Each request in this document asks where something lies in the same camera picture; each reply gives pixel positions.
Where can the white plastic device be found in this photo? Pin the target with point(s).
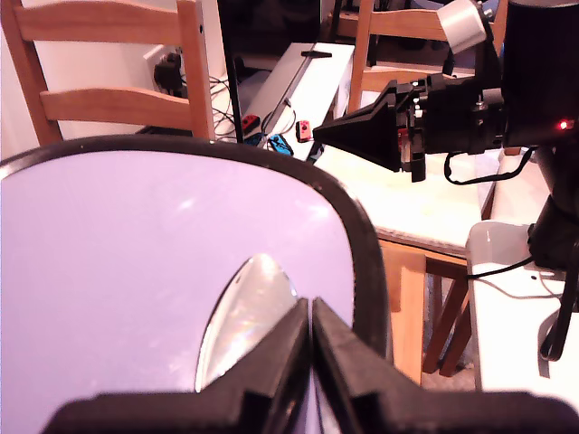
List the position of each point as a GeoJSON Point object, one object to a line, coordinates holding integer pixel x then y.
{"type": "Point", "coordinates": [497, 239]}

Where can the black rice cooker lid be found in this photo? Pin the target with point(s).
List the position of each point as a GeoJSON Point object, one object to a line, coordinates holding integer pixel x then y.
{"type": "Point", "coordinates": [113, 271]}

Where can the wooden ladder-back chair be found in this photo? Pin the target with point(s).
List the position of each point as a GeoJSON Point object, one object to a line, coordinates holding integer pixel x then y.
{"type": "Point", "coordinates": [362, 45]}
{"type": "Point", "coordinates": [113, 108]}

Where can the black thin pole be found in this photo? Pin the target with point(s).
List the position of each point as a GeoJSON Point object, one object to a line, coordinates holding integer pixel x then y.
{"type": "Point", "coordinates": [234, 81]}

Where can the blue game controller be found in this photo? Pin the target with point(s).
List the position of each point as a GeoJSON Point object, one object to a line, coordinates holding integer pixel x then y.
{"type": "Point", "coordinates": [280, 144]}

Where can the pale grey camera box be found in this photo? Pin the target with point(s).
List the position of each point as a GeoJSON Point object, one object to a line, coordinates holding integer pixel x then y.
{"type": "Point", "coordinates": [461, 22]}

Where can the wooden table frame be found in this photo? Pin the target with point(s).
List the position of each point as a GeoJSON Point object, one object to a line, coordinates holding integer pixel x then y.
{"type": "Point", "coordinates": [411, 316]}

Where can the black plug in wall outlet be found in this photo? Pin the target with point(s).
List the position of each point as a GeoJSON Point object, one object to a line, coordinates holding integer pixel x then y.
{"type": "Point", "coordinates": [168, 74]}

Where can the red game controller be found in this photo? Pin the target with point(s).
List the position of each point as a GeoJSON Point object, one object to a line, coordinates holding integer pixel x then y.
{"type": "Point", "coordinates": [303, 130]}
{"type": "Point", "coordinates": [250, 123]}

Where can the white cabinet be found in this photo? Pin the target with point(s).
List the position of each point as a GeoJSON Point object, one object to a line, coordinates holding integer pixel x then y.
{"type": "Point", "coordinates": [316, 90]}

